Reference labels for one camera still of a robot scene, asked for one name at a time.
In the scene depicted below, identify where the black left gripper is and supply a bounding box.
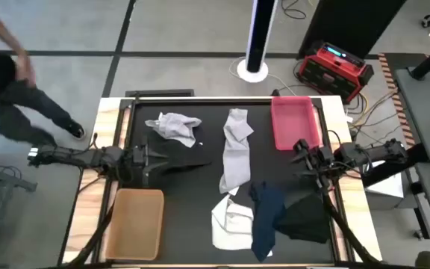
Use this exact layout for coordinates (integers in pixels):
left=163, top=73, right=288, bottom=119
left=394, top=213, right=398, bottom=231
left=123, top=134, right=172, bottom=188

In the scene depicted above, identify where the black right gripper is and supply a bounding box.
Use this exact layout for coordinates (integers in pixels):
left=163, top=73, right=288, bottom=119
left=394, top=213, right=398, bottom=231
left=291, top=138, right=338, bottom=192

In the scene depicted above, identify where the black towel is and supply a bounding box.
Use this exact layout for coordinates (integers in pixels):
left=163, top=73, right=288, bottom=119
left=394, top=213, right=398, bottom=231
left=274, top=194, right=331, bottom=244
left=146, top=126, right=213, bottom=179

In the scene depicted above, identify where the grey towel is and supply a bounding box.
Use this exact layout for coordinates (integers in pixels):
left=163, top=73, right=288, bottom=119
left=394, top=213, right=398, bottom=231
left=144, top=111, right=203, bottom=149
left=219, top=108, right=255, bottom=195

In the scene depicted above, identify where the navy blue towel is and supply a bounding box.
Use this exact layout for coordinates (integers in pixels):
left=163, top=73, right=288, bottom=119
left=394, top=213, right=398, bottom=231
left=249, top=181, right=287, bottom=262

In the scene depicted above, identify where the white towel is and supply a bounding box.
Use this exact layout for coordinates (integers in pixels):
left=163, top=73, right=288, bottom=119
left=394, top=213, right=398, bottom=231
left=211, top=186, right=274, bottom=259

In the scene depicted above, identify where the pink plastic basket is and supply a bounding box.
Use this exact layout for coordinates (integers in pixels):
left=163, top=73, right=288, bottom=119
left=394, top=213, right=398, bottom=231
left=270, top=96, right=323, bottom=151

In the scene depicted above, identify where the white box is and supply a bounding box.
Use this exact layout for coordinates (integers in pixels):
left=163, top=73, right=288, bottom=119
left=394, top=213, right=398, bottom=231
left=364, top=160, right=405, bottom=210

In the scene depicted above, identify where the black slanted beam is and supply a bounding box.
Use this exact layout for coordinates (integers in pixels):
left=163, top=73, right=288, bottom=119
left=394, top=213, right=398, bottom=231
left=360, top=143, right=430, bottom=188

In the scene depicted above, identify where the red portable power station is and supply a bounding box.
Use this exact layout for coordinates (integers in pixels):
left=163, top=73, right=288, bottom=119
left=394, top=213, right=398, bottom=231
left=297, top=40, right=375, bottom=105

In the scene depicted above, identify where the black white pole round base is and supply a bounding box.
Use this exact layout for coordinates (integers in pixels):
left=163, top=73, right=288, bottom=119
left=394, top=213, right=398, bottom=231
left=236, top=0, right=279, bottom=84

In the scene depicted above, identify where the black partition panel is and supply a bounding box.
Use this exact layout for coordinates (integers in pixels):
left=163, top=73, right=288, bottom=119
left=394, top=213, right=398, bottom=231
left=297, top=0, right=409, bottom=60

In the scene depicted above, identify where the grey metal stand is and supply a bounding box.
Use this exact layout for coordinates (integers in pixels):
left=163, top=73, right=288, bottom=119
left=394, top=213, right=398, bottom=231
left=0, top=162, right=39, bottom=269

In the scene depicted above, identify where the person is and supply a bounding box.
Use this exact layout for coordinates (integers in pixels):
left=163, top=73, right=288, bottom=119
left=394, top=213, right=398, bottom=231
left=0, top=0, right=87, bottom=149

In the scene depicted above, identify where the black metal rig frame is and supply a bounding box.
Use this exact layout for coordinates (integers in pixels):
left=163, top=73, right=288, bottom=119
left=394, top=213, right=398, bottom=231
left=56, top=95, right=387, bottom=269

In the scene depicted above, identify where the orange black striped cable cover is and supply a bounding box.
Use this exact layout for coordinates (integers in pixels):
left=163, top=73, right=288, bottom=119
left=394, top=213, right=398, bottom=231
left=378, top=53, right=417, bottom=149

